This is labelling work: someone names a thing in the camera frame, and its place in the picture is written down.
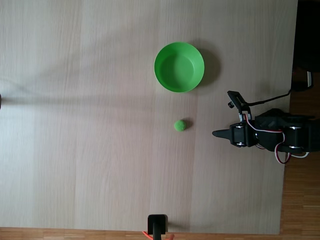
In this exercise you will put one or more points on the green pompom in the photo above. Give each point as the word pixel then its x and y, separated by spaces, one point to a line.
pixel 180 125

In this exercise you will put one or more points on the green plastic bowl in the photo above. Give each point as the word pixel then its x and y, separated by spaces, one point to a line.
pixel 178 67

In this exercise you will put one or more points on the black box with white edge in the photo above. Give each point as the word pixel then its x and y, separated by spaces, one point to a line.
pixel 301 82

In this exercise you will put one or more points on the orange clamp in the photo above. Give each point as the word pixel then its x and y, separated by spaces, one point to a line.
pixel 146 234

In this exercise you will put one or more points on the black camera box on bracket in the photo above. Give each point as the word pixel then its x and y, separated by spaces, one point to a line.
pixel 237 98

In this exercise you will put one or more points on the black table clamp post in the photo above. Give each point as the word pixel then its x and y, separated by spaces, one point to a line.
pixel 157 223

